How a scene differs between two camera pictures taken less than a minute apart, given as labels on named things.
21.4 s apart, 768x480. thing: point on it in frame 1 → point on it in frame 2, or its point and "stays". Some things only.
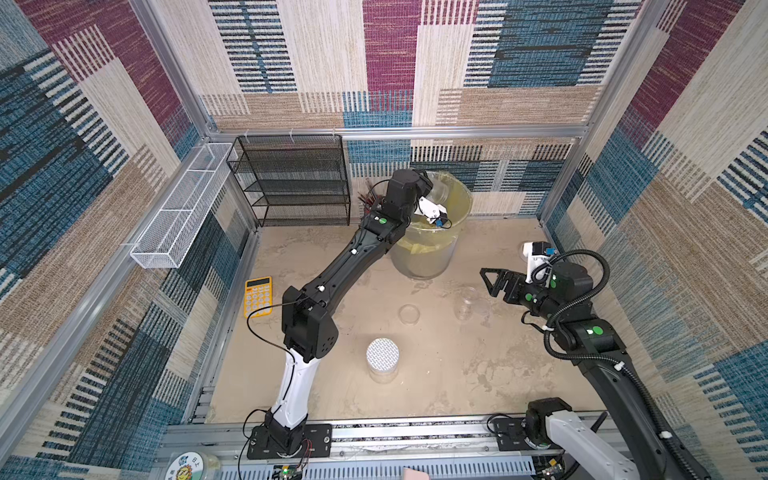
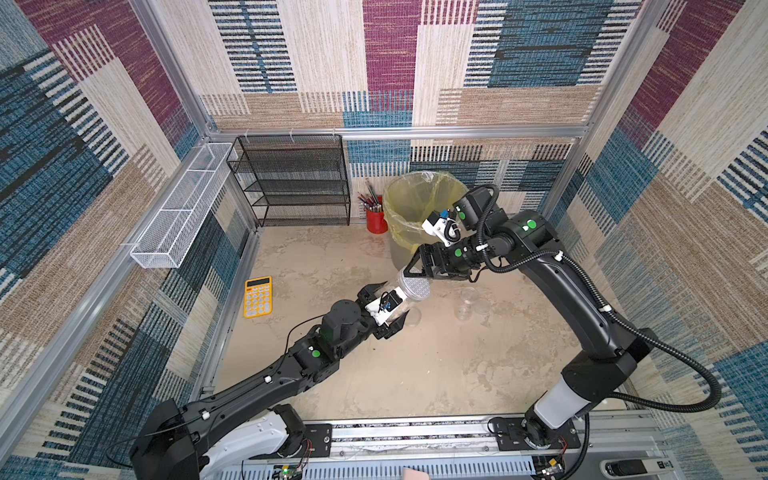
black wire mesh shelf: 294,180 stays
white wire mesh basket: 167,240 stays
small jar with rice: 463,308 stays
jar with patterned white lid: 382,357 → 413,291
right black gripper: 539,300 → 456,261
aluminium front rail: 381,451 stays
